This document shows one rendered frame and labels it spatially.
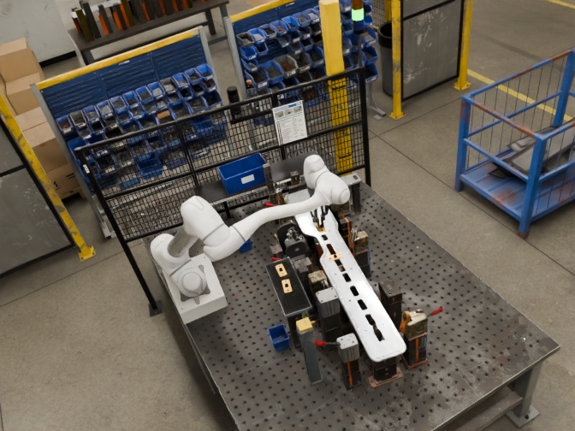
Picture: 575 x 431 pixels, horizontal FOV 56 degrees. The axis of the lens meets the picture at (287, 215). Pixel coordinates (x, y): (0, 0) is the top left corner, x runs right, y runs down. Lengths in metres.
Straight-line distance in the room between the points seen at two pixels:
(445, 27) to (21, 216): 4.44
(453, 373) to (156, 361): 2.17
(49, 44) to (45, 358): 5.88
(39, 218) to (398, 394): 3.32
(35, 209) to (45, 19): 4.87
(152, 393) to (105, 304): 1.02
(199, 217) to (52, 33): 7.14
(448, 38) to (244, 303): 3.91
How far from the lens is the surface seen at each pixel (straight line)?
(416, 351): 2.86
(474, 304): 3.22
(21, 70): 7.20
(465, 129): 4.64
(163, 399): 3.95
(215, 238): 2.47
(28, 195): 4.81
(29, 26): 9.30
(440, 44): 6.13
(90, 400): 4.17
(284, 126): 3.65
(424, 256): 3.45
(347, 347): 2.59
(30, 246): 5.11
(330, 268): 2.99
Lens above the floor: 3.19
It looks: 41 degrees down
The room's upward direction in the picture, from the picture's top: 11 degrees counter-clockwise
